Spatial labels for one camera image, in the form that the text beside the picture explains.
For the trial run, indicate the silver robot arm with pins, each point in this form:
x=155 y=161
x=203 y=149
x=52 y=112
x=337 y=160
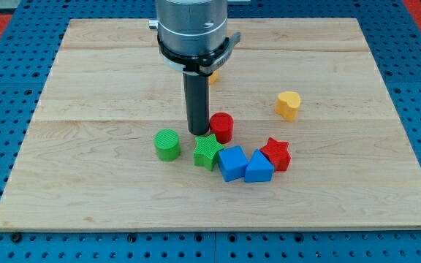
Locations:
x=192 y=34

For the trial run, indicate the red cylinder block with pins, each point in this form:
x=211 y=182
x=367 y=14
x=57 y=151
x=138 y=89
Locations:
x=222 y=125

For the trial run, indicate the green star block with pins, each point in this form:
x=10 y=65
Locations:
x=206 y=151

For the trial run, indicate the blue cube block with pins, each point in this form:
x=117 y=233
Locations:
x=232 y=163

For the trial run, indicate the green cylinder block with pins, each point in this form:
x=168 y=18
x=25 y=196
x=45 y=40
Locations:
x=167 y=145

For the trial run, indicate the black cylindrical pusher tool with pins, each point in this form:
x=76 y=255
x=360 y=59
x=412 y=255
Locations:
x=196 y=89

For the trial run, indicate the yellow block behind tool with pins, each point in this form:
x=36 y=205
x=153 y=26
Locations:
x=213 y=78

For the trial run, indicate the blue triangle block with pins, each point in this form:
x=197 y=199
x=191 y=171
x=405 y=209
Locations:
x=259 y=169

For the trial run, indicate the red star block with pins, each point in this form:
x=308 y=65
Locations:
x=277 y=153

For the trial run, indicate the yellow heart block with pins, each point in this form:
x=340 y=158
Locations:
x=287 y=105

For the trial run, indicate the wooden board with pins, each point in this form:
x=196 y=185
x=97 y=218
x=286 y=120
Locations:
x=88 y=161

